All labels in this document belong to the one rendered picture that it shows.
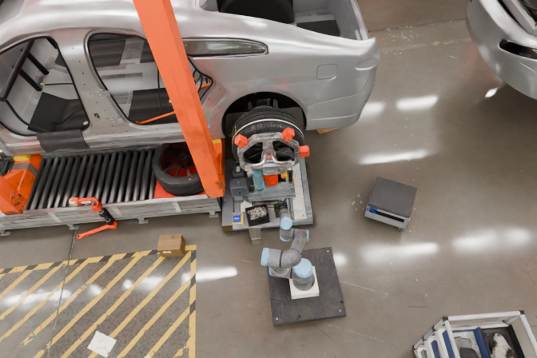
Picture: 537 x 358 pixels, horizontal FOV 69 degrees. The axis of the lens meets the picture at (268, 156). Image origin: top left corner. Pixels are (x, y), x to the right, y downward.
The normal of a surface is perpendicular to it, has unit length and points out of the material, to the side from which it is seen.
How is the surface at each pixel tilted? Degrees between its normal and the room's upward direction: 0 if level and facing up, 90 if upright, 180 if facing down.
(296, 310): 0
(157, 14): 90
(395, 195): 0
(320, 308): 0
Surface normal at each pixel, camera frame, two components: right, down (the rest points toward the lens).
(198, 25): 0.04, -0.07
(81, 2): -0.03, -0.48
